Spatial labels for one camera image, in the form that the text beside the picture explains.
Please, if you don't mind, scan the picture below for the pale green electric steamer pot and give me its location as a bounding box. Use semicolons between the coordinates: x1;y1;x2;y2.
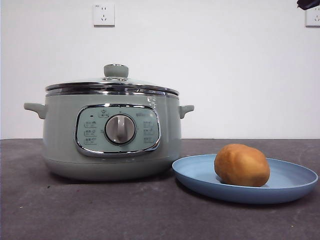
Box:
23;95;195;182

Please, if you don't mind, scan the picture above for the white wall socket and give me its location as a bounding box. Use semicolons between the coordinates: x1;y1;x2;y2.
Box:
93;3;116;28
305;6;320;28

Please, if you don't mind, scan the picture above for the glass lid with green knob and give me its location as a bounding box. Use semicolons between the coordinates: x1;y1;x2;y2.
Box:
44;63;180;98

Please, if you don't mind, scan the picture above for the blue round plate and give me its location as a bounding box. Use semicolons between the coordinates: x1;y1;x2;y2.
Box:
171;154;319;205

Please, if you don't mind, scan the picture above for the brown potato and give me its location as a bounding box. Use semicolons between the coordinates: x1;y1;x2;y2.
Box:
214;143;271;188

